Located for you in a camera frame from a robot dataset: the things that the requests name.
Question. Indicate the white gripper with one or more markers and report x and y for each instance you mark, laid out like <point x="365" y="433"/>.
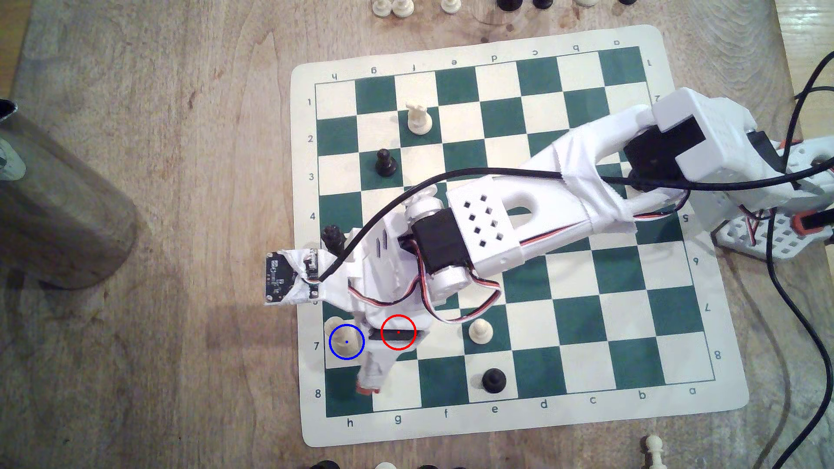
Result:
<point x="393" y="335"/>

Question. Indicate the white chess bishop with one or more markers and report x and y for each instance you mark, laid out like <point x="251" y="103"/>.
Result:
<point x="342" y="342"/>

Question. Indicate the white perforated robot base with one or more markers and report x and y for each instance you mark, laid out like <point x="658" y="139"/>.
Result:
<point x="782" y="244"/>

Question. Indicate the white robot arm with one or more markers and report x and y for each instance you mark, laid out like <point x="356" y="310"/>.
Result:
<point x="488" y="221"/>

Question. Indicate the black chess queen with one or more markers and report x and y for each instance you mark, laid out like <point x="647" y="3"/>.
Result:
<point x="333" y="238"/>

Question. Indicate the white chess pawn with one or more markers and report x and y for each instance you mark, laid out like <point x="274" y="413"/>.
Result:
<point x="655" y="451"/>
<point x="481" y="332"/>

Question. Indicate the small black chess pawn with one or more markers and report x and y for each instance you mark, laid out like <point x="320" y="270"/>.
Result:
<point x="386" y="164"/>

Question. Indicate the white chess knight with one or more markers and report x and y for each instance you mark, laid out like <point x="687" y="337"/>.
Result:
<point x="419" y="120"/>

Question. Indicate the green and white chess mat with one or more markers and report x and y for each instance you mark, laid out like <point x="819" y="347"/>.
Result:
<point x="586" y="325"/>

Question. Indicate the grey metal cylinder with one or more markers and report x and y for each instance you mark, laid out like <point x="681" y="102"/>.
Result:
<point x="58" y="208"/>

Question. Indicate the orange table clamp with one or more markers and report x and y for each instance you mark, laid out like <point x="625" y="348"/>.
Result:
<point x="808" y="223"/>

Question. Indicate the black camera circuit board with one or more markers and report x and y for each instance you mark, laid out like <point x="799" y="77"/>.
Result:
<point x="283" y="277"/>

